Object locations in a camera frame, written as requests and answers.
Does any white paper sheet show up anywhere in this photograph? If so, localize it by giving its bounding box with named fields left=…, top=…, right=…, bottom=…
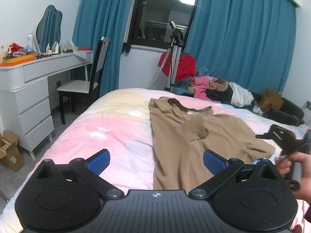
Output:
left=74, top=50, right=94, bottom=61

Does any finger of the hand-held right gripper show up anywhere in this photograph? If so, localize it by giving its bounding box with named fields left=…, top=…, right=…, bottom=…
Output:
left=256, top=124, right=295, bottom=142

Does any orange box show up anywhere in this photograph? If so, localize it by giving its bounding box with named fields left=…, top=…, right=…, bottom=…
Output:
left=0, top=53, right=36, bottom=65

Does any person's right hand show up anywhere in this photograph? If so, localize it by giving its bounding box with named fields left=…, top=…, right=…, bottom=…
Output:
left=274, top=152, right=311, bottom=201

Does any red cloth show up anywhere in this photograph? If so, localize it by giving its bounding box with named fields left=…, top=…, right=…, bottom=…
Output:
left=157, top=52, right=197, bottom=82

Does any wavy vanity mirror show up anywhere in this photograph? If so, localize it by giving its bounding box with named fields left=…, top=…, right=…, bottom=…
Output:
left=35, top=4, right=63, bottom=54

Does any silver tripod stand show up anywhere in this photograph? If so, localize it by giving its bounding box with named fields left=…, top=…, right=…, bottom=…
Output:
left=164, top=21, right=185, bottom=93

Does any dark window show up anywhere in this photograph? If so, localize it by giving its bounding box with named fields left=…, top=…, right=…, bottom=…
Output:
left=124, top=0, right=202, bottom=51

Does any black garment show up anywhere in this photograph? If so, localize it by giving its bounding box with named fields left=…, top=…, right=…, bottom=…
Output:
left=206, top=85, right=234, bottom=103

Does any pink garment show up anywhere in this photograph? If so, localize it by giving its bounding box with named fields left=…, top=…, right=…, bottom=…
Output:
left=190, top=76, right=220, bottom=99

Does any black and white chair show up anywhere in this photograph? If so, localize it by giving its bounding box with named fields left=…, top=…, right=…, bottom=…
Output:
left=57, top=37, right=110, bottom=125

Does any tan printed t-shirt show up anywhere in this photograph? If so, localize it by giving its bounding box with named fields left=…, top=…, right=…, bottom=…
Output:
left=148, top=97, right=276, bottom=191

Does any blue curtain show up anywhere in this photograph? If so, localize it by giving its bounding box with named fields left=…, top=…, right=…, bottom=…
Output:
left=183, top=0, right=298, bottom=102
left=72, top=0, right=141, bottom=97

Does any brown paper bag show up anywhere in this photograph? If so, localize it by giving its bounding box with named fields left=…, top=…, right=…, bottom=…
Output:
left=259, top=88, right=284, bottom=112

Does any bed with pastel sheet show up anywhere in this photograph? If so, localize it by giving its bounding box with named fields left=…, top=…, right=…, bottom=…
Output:
left=0, top=87, right=311, bottom=233

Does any white spray bottle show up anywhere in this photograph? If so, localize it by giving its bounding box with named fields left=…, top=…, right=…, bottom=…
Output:
left=26, top=32, right=34, bottom=54

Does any white garment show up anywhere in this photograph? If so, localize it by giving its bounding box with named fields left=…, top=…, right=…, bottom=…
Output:
left=228, top=82, right=254, bottom=107

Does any grey hose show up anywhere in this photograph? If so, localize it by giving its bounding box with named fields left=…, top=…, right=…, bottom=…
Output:
left=148, top=51, right=170, bottom=90

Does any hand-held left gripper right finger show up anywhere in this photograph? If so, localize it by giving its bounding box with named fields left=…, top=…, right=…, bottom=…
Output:
left=188, top=149, right=280, bottom=201

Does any cardboard box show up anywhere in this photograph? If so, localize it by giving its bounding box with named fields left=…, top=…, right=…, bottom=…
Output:
left=0, top=130, right=25, bottom=173

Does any white dressing table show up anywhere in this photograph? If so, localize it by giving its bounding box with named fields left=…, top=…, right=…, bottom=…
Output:
left=0, top=50, right=94, bottom=160

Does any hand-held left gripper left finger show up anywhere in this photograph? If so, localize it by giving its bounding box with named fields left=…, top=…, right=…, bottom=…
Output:
left=31, top=149, right=125, bottom=201

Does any tan crumpled garment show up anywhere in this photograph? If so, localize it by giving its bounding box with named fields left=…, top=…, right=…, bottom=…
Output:
left=209, top=79, right=229, bottom=93

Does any black white patterned cloth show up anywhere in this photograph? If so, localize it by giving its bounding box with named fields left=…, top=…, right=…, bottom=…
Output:
left=251, top=104, right=268, bottom=116

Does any teal cloth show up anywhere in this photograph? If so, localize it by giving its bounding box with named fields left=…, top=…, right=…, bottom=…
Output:
left=174, top=69, right=212, bottom=96

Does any red box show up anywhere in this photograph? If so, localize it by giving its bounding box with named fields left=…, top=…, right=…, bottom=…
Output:
left=8, top=42, right=26, bottom=54

